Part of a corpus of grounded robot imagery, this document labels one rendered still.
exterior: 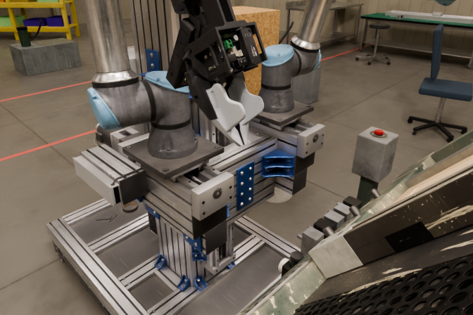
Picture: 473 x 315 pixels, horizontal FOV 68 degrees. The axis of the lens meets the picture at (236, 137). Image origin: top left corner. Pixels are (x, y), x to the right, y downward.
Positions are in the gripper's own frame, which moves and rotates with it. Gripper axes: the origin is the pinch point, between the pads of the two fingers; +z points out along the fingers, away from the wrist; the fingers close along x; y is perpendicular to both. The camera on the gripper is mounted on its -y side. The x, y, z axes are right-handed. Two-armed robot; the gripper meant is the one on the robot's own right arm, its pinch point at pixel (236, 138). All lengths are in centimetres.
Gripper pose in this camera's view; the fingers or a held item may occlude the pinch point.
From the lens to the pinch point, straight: 50.0
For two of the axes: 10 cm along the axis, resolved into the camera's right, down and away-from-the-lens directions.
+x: 7.0, -3.1, 6.4
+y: 6.3, -1.5, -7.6
